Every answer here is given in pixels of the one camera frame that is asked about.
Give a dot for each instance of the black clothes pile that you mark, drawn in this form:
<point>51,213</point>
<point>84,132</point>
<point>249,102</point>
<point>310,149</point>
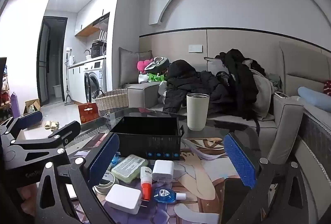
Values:
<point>243,79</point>

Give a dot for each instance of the beige slipper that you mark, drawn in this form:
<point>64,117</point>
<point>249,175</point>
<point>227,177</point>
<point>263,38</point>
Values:
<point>56,125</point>
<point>48,125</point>

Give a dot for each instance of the blue pillow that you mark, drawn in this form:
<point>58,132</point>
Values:
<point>313,97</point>

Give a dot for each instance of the black and white helmet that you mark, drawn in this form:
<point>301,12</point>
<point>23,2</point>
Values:
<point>157,62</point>

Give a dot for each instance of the white pillow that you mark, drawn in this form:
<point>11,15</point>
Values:
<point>213,65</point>

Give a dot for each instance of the red gift bag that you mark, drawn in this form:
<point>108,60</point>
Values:
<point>89,114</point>

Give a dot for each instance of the white bottle with red cap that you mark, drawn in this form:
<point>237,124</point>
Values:
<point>146,175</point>

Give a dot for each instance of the white wall socket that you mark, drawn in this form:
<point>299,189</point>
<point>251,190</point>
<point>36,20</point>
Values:
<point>195,48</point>

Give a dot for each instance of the white phone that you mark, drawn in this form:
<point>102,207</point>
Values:
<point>281,95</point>

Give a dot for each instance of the grey sofa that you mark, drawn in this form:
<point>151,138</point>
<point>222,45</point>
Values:
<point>287,120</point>

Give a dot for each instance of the grey upholstered backrest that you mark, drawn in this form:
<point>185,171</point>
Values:
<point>305,63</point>

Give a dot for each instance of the white trash bin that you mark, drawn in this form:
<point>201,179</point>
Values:
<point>57,91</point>

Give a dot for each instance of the blue bottle with white cap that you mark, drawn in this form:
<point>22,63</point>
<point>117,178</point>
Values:
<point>165,195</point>

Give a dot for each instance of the white kettle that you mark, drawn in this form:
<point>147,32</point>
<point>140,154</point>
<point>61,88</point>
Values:
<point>71,60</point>

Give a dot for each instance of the mop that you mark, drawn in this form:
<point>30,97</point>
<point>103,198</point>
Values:
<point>67,100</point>

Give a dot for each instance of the black down jacket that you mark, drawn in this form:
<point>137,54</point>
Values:
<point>201,84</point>

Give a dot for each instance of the person's left hand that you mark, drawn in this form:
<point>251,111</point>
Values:
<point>27,195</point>

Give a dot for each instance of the white router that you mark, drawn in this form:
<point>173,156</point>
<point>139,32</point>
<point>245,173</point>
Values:
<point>101,36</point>

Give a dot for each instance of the black framed glass door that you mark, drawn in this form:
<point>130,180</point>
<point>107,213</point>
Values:
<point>42,63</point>

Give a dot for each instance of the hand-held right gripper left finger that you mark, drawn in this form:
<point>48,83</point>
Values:
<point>104,156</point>

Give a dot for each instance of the pink plush toy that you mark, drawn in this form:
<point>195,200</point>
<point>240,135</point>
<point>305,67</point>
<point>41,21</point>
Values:
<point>141,65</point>

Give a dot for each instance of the white counter cabinet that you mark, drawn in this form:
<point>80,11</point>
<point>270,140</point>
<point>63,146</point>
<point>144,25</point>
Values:
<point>76,79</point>

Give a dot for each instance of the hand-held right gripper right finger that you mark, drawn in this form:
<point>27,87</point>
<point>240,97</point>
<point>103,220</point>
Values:
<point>239,159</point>

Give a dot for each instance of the grey pillow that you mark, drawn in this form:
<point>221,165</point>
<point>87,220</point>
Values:
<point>129,66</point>

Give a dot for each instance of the black plastic storage basket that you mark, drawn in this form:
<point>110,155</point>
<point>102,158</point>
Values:
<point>150,146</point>

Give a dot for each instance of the cardboard box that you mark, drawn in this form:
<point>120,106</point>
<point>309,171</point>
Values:
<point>32,107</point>

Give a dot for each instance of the grey garment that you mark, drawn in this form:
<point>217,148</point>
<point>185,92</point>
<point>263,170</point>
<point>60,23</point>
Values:
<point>263,89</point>

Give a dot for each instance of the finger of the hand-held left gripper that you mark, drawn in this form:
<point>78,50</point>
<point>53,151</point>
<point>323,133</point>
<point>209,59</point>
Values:
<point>31,117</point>
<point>68,128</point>

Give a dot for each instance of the small blue bottle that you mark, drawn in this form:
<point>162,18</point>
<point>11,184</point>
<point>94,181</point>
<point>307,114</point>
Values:
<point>115,160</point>

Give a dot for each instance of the green bag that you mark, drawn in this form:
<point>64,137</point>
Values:
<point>155,77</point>

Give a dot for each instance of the black range hood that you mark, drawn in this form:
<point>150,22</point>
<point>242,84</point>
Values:
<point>102,19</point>

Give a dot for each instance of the white washing machine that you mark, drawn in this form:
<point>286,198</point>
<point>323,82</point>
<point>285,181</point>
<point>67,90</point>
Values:
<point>97,66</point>

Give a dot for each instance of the purple rolled mat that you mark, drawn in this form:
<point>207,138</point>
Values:
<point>15,105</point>

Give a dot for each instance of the wicker basket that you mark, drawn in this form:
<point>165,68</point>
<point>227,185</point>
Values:
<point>111,103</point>

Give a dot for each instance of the white power adapter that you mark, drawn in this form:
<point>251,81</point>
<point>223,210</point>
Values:
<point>122,198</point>

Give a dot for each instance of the black pressure cooker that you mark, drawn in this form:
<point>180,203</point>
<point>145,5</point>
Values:
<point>96,49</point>

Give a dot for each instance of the white upper cabinet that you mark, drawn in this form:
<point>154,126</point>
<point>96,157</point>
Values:
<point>90,12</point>

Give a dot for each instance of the storage shelf rack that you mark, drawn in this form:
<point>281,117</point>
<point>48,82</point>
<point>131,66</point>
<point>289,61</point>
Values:
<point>4,94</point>

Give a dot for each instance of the white cube charger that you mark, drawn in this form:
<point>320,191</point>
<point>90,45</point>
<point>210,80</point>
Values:
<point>163,169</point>

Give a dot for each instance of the cream tumbler cup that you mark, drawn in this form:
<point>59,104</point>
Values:
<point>196,115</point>

